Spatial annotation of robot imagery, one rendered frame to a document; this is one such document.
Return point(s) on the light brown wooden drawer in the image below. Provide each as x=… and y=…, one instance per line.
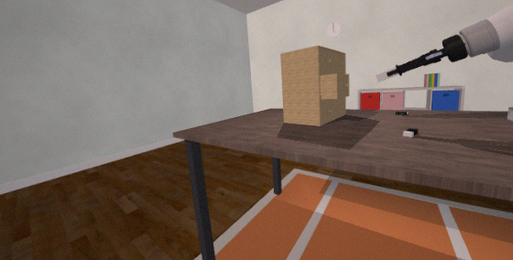
x=339, y=60
x=339, y=109
x=334, y=86
x=327, y=110
x=325, y=57

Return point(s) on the light wooden chest of drawers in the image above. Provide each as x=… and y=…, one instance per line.
x=300, y=74

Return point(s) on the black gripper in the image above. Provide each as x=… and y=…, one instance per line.
x=453, y=46

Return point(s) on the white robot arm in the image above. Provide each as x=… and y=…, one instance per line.
x=490, y=35

